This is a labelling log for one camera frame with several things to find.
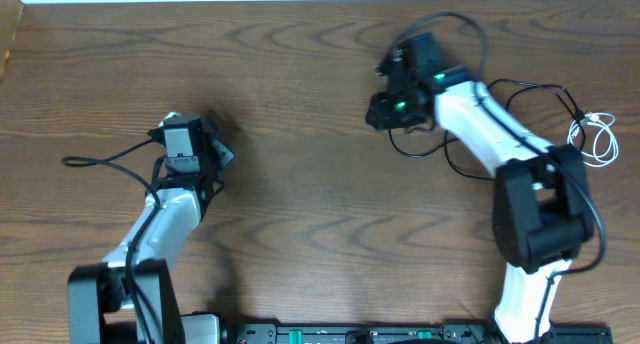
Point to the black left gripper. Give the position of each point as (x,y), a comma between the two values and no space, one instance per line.
(224,153)

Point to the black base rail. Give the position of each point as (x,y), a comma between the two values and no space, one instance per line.
(452,332)

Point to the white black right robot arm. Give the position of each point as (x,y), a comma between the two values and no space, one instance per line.
(541,201)

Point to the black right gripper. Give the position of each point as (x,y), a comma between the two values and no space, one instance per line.
(384,118)

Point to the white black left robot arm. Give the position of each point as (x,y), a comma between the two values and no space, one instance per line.
(129,297)

